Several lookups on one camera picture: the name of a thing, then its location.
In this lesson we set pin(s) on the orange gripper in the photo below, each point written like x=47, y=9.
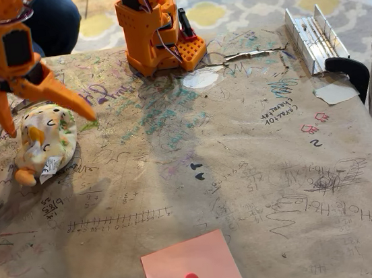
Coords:
x=20, y=85

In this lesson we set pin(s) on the white plush toy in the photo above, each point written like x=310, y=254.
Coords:
x=50, y=142

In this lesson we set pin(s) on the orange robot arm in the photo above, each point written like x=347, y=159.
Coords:
x=141, y=25

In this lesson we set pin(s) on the black red power plug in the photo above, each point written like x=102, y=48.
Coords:
x=185, y=20

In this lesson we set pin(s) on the pink paper sheet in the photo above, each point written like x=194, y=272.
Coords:
x=193, y=256

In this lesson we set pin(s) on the grey yellow patterned rug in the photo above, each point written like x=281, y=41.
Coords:
x=257, y=4

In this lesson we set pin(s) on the scribbled brown paper cover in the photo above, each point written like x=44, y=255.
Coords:
x=278, y=168

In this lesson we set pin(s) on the black chair back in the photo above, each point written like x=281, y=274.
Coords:
x=354, y=69

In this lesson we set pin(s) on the aluminium rail profile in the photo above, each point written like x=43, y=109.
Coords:
x=313, y=40

